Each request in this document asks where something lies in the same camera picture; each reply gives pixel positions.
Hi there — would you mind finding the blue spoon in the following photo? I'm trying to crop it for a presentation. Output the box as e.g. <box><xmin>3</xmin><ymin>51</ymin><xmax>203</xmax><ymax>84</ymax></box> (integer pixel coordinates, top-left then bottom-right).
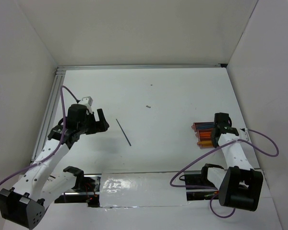
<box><xmin>196</xmin><ymin>122</ymin><xmax>214</xmax><ymax>129</ymax></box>

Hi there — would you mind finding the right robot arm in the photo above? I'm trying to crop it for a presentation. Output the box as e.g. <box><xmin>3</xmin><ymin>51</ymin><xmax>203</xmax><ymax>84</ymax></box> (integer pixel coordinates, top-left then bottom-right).
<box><xmin>200</xmin><ymin>113</ymin><xmax>264</xmax><ymax>211</ymax></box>

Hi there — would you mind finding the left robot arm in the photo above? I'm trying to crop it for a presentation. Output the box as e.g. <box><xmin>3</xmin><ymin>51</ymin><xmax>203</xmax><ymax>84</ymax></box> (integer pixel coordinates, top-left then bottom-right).
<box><xmin>0</xmin><ymin>103</ymin><xmax>109</xmax><ymax>230</ymax></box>

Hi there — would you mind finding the pink top container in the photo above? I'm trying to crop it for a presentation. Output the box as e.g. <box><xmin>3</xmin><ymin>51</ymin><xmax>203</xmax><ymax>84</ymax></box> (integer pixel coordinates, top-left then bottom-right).
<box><xmin>192</xmin><ymin>122</ymin><xmax>214</xmax><ymax>131</ymax></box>

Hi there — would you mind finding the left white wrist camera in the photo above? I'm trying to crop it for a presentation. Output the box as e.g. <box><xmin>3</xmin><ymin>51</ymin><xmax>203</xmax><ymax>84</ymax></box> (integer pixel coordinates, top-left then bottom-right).
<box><xmin>78</xmin><ymin>96</ymin><xmax>93</xmax><ymax>114</ymax></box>

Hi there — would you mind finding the aluminium frame rail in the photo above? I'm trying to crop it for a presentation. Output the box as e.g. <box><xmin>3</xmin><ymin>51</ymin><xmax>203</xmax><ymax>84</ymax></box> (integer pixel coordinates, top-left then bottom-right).
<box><xmin>57</xmin><ymin>63</ymin><xmax>228</xmax><ymax>71</ymax></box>

